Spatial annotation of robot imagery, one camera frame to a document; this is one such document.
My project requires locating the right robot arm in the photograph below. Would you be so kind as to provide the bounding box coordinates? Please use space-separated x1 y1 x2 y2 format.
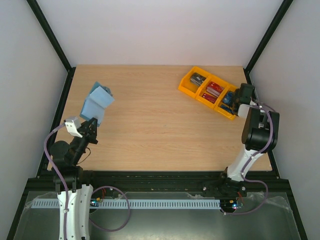
217 83 280 196

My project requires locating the blue card stack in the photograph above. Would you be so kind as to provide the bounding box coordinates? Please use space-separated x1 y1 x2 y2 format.
222 91 234 106

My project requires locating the black aluminium frame rail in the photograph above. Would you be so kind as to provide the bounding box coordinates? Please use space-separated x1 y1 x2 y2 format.
22 170 293 201

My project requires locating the red card stack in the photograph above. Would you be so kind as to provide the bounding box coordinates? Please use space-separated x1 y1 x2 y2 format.
206 81 224 98

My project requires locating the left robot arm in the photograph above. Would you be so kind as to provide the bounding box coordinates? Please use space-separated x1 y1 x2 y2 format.
47 117 98 240

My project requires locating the loose blue card in bin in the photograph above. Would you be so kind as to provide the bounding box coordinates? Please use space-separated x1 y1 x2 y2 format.
220 104 233 115

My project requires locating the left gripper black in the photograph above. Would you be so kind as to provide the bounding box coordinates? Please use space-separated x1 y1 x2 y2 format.
70 115 99 165

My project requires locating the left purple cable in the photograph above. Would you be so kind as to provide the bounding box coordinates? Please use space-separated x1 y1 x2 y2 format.
43 124 71 240

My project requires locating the yellow three-compartment bin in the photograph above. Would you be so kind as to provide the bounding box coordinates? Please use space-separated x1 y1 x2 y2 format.
178 66 237 120

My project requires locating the blue leather card holder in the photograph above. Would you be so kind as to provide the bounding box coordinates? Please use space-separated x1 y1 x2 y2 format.
79 81 115 127

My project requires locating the light blue cable duct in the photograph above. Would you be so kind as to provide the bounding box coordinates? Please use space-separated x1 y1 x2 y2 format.
30 196 222 210

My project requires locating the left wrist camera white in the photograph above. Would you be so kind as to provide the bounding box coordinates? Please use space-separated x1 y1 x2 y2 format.
64 116 83 138

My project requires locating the black card stack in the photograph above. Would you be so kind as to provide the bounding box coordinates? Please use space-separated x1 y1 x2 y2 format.
190 72 206 86

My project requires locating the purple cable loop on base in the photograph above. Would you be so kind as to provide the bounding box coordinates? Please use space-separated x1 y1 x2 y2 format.
87 185 132 232

